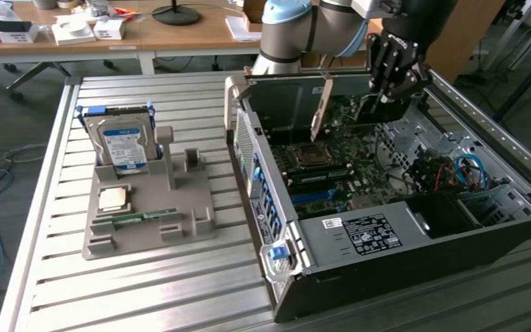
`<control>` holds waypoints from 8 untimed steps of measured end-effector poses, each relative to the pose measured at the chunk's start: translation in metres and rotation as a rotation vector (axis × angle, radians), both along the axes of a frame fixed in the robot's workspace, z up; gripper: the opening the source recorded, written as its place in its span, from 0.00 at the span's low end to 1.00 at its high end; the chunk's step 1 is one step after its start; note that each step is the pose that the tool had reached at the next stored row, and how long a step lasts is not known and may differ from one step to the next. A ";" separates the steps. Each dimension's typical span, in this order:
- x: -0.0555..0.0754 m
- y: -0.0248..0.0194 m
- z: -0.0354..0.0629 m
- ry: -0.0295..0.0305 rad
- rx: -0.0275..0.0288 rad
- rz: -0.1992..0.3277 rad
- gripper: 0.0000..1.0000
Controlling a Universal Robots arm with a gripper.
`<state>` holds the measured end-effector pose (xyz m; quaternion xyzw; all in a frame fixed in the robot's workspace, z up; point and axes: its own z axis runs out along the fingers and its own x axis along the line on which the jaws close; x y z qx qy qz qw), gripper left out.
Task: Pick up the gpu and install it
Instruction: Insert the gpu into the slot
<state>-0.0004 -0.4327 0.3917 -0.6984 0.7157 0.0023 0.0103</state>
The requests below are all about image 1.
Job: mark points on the hard disk in blue caddy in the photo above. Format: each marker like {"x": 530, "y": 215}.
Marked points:
{"x": 118, "y": 138}

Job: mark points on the black graphics card metal bracket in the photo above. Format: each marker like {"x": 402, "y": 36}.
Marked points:
{"x": 381, "y": 112}

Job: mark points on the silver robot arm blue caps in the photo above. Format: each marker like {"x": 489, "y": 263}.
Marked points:
{"x": 285, "y": 38}

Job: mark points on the green motherboard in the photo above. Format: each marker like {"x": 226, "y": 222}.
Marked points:
{"x": 362, "y": 180}

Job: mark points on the green RAM stick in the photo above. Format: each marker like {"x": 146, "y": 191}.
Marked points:
{"x": 136, "y": 218}

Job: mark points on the white paper stack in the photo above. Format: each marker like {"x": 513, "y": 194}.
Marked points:
{"x": 242, "y": 29}

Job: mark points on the black installed RAM stick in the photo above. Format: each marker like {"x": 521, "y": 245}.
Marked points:
{"x": 317, "y": 176}

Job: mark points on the black open PC case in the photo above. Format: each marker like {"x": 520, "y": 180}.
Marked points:
{"x": 386, "y": 269}

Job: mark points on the grey plastic parts rack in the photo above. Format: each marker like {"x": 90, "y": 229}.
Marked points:
{"x": 155, "y": 193}

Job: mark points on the black round lamp base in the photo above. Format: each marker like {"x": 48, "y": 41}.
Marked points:
{"x": 175, "y": 17}

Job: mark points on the white box with tape roll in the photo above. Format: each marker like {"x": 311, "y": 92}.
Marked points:
{"x": 74, "y": 32}

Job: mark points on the silver CPU chip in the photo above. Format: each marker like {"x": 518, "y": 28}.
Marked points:
{"x": 111, "y": 200}

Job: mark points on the wooden desk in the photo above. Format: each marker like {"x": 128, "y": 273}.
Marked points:
{"x": 39, "y": 48}

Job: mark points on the metal disk bay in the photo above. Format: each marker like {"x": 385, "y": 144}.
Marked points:
{"x": 501, "y": 204}

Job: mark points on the brown cardboard box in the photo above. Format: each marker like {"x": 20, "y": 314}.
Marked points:
{"x": 251, "y": 14}

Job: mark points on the CPU socket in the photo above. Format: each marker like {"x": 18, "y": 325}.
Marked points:
{"x": 311, "y": 154}

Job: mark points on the white box with black lid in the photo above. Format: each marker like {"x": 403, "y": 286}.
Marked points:
{"x": 16, "y": 32}

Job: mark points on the small white box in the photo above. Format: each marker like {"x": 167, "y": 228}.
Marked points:
{"x": 108, "y": 30}

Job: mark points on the blue case latch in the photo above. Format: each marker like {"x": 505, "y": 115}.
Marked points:
{"x": 278, "y": 251}

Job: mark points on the perforated metal drive cage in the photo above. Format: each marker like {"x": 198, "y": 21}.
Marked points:
{"x": 403, "y": 135}

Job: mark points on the beige tape roll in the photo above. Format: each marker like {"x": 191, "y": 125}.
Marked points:
{"x": 68, "y": 3}

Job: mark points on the orange packet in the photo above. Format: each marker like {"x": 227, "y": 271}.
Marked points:
{"x": 124, "y": 14}

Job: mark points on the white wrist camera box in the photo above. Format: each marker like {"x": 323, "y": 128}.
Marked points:
{"x": 367, "y": 7}

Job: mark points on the wooden cabinet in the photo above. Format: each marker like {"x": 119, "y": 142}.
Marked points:
{"x": 478, "y": 27}

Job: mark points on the grey cup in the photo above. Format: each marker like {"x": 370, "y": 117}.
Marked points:
{"x": 46, "y": 3}

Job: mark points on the blue expansion slot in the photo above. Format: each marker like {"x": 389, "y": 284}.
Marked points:
{"x": 311, "y": 198}

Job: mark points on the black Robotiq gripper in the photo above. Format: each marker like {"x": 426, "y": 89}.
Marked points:
{"x": 399, "y": 65}

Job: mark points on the grey power supply unit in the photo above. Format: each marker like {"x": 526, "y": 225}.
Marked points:
{"x": 326, "y": 242}

